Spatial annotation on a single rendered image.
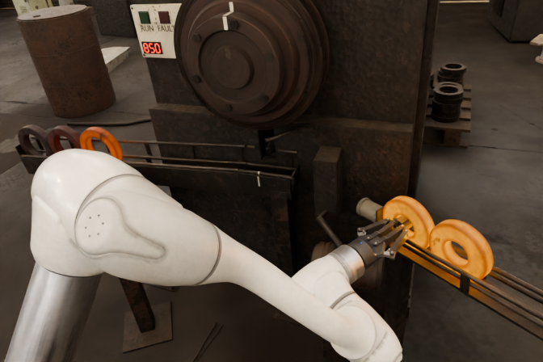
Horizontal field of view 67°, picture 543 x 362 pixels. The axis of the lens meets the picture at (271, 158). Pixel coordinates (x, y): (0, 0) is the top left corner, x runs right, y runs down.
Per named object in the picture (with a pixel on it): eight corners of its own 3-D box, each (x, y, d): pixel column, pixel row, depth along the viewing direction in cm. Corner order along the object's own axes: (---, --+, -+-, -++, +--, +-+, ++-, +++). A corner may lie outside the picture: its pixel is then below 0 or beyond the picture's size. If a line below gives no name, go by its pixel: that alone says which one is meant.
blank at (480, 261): (437, 208, 105) (428, 214, 103) (497, 236, 92) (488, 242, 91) (435, 257, 111) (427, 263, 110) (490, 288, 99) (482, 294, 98)
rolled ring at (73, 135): (71, 128, 166) (77, 124, 169) (40, 128, 174) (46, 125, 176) (90, 166, 175) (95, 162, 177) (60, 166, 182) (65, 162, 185)
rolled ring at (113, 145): (72, 131, 167) (77, 128, 169) (92, 170, 175) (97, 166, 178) (104, 128, 158) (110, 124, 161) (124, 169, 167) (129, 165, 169)
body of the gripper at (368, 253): (343, 258, 110) (368, 241, 113) (366, 278, 103) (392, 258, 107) (341, 239, 105) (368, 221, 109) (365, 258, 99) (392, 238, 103)
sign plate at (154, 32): (145, 55, 150) (132, 4, 141) (208, 57, 141) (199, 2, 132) (142, 57, 149) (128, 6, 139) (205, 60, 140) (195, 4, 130)
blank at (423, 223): (389, 187, 117) (381, 191, 115) (437, 208, 105) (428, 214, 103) (390, 231, 124) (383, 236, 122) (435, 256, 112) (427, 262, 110)
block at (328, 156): (322, 199, 149) (321, 142, 137) (344, 203, 147) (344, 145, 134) (314, 218, 141) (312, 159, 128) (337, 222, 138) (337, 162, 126)
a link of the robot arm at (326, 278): (322, 267, 109) (357, 305, 101) (275, 300, 103) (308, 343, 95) (324, 244, 102) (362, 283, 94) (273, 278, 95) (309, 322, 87)
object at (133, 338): (113, 316, 182) (54, 183, 145) (172, 300, 186) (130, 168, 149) (109, 357, 165) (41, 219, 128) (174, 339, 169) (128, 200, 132)
